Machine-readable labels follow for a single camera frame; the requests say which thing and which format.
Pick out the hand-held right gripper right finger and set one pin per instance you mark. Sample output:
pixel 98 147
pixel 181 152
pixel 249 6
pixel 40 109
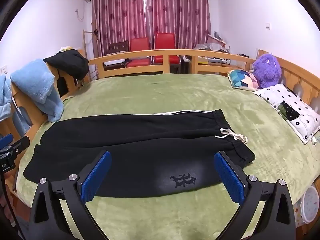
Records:
pixel 228 177

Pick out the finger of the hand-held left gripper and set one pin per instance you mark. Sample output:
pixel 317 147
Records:
pixel 6 140
pixel 22 143

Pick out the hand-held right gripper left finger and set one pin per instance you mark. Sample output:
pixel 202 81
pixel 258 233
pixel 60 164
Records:
pixel 96 177

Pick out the black pants with white stripe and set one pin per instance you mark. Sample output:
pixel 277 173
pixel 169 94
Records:
pixel 140 145

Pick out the light blue fleece cloth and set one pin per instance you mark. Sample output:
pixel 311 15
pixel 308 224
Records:
pixel 3 97

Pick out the blue plush toy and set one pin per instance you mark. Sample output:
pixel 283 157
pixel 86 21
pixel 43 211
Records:
pixel 35 85

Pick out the white star-printed bucket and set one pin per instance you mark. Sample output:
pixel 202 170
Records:
pixel 310 207

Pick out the dark green floral cloth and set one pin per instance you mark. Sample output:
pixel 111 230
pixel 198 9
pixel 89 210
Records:
pixel 288 111

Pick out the white floral pillow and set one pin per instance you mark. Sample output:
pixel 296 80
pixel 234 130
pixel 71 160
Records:
pixel 302 120

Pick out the black garment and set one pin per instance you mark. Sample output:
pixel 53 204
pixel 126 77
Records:
pixel 70 62

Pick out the geometric patterned pillow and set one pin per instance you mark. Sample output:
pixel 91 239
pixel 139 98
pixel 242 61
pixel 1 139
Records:
pixel 242 80

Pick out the green fleece blanket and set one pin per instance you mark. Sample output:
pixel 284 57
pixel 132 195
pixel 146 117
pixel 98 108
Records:
pixel 162 92

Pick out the purple plush toy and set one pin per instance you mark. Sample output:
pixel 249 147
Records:
pixel 266 70

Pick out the wooden coat rack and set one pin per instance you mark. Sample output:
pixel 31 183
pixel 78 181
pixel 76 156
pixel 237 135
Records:
pixel 86 45

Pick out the dark wooden chair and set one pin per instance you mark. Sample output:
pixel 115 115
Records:
pixel 118 47

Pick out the pile of cardboard sheets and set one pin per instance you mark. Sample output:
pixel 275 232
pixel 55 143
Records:
pixel 217 43

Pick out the red chair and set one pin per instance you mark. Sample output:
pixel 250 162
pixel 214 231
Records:
pixel 166 42
pixel 138 46

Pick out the red floral curtain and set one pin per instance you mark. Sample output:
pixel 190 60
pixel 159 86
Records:
pixel 177 10
pixel 117 12

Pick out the white wall socket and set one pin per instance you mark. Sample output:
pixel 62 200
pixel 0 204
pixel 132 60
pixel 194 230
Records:
pixel 4 70

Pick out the white wall switch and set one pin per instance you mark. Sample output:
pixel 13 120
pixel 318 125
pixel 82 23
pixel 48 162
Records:
pixel 268 26

